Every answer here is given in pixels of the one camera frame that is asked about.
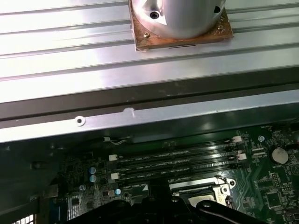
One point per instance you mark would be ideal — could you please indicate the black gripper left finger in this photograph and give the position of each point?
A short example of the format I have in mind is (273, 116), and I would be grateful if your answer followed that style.
(149, 212)

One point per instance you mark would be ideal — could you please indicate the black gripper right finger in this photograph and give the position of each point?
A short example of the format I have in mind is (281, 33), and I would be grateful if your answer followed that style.
(180, 212)

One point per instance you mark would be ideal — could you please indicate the silver square CPU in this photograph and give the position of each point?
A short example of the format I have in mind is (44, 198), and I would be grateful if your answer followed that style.
(201, 200)

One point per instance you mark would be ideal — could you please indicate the metal socket cover frame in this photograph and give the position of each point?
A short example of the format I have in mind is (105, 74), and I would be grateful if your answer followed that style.
(218, 197)

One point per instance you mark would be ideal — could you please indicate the black RAM slot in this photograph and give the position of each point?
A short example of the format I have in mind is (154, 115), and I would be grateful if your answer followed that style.
(177, 171)
(182, 162)
(175, 154)
(198, 144)

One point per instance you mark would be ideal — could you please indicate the CPU socket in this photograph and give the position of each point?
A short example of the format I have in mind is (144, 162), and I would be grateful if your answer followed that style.
(230, 184)

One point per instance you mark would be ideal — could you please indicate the green motherboard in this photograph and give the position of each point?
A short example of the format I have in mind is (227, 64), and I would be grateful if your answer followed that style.
(268, 186)

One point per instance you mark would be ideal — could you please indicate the black open PC case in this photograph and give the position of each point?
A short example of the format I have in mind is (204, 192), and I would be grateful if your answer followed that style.
(163, 116)

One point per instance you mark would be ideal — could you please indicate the round coin battery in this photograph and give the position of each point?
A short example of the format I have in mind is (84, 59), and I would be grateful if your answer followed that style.
(278, 154)

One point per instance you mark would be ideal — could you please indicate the brown square base plate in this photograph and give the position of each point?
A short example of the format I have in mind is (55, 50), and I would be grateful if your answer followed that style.
(182, 44)

